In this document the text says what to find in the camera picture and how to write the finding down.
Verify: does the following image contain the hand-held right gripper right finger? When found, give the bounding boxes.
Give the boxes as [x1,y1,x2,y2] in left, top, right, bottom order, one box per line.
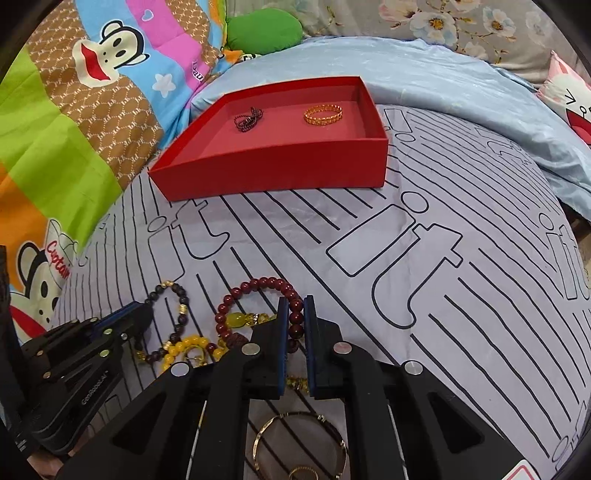
[305,295,527,480]

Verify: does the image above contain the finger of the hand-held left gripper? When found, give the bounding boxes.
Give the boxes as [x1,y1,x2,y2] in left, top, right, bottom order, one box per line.
[44,307,154,384]
[23,302,139,365]

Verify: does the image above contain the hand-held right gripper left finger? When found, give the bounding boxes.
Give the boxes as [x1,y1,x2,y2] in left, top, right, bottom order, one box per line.
[60,296,290,480]

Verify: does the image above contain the black and gold bead bracelet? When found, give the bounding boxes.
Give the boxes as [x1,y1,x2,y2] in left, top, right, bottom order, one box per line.
[134,279,191,366]

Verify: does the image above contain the yellow jade charm bracelet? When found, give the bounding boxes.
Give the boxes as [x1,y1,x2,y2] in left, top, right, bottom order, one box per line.
[228,310,310,395]

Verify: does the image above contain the yellow bead bracelet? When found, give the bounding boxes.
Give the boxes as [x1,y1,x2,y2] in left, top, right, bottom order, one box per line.
[159,336,218,377]

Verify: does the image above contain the dark red bead bracelet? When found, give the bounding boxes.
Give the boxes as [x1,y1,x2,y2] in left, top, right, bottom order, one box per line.
[216,276,308,356]

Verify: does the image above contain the thin gold bangle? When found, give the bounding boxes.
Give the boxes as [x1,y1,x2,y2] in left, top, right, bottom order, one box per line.
[253,412,348,480]

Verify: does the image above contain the red cardboard box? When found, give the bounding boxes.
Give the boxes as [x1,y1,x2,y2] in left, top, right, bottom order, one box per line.
[148,76,389,203]

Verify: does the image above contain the cartoon monkey printed blanket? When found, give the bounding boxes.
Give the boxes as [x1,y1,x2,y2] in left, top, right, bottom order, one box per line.
[0,0,229,342]

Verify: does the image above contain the light blue pillow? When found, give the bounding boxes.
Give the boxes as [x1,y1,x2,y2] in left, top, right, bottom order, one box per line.
[189,37,591,217]

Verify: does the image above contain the green cushion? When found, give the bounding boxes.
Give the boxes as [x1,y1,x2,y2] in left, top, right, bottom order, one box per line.
[226,8,303,51]

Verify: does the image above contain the grey floral cloth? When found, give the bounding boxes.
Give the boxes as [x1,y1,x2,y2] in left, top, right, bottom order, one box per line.
[226,0,591,88]

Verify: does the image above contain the pink cartoon face pillow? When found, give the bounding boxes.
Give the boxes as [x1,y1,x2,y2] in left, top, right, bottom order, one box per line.
[536,51,591,148]

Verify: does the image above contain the gold chain bangle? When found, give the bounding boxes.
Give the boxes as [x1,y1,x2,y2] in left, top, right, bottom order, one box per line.
[303,105,345,126]

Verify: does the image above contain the black twisted bracelet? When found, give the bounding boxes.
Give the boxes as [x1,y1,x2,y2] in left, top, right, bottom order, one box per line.
[233,107,264,134]

